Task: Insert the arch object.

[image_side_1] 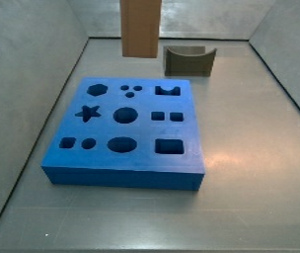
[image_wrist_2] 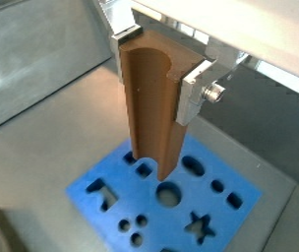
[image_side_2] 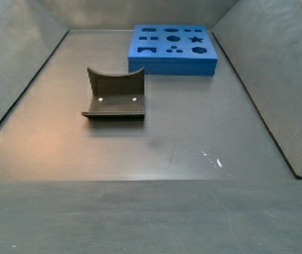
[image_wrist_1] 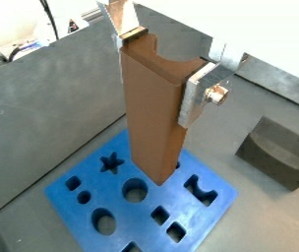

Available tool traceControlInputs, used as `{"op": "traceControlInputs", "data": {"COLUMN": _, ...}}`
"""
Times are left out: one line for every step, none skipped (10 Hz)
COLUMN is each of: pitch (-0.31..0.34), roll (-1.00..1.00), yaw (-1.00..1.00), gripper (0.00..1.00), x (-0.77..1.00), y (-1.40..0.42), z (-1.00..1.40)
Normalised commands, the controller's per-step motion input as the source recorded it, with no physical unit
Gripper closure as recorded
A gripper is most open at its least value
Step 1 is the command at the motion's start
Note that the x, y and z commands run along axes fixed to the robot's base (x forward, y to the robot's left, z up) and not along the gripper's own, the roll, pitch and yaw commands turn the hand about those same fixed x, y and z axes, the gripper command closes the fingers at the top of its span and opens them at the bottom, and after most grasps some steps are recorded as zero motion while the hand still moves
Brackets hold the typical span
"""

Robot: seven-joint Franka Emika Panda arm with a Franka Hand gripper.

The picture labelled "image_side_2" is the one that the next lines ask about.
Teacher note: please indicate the black curved object holder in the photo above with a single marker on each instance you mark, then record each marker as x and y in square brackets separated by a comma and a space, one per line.
[118, 95]

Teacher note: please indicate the blue shape sorter box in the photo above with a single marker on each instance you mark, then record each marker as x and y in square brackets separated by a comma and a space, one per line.
[172, 49]

